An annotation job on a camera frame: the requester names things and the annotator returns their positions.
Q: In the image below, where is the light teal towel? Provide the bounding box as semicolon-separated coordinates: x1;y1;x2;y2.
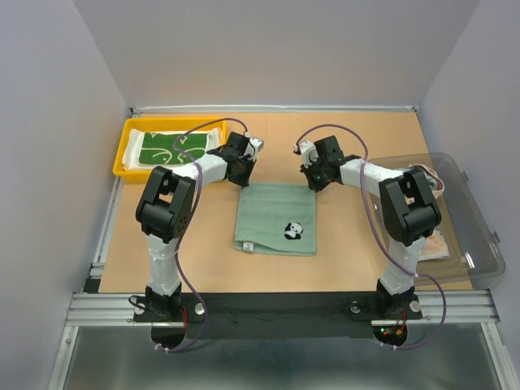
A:
234;183;317;257

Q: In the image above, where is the orange and green printed towel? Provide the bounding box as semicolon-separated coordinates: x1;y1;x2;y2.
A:
409;164;449;261

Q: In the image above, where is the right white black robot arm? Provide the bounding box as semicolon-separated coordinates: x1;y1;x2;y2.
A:
293;136;441;318

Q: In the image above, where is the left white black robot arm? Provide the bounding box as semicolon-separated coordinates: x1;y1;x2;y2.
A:
129;132;264;323

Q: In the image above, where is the yellow plastic tray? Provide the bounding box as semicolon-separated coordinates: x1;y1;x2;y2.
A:
113;117;227;183

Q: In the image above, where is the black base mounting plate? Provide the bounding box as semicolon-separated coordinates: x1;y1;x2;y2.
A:
128;292;423;340

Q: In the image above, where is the clear plastic storage bin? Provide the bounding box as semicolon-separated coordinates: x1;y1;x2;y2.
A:
370;153;505;290

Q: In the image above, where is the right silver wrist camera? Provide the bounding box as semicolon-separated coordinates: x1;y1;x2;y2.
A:
293;140;319;167

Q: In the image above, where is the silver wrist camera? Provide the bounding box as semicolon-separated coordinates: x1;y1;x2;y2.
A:
293;140;319;167
245;132;264;161

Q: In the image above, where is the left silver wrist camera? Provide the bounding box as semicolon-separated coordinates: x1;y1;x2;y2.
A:
245;132;264;161

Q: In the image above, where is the aluminium rail back edge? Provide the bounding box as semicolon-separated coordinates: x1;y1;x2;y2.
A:
129;104;418;117

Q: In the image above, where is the aluminium frame rail front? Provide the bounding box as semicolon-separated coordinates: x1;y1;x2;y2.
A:
66;291;500;327

